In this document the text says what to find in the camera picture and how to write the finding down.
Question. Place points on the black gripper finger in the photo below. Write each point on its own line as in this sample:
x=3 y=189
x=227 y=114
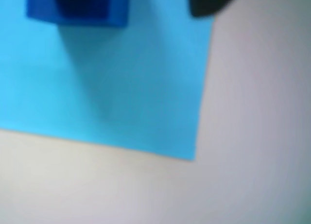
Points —
x=209 y=1

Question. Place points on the small blue cube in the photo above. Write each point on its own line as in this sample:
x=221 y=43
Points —
x=119 y=7

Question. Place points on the tiny blue cube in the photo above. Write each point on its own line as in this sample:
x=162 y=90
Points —
x=82 y=3

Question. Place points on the light blue paper square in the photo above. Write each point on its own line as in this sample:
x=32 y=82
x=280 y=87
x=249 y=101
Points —
x=133 y=88

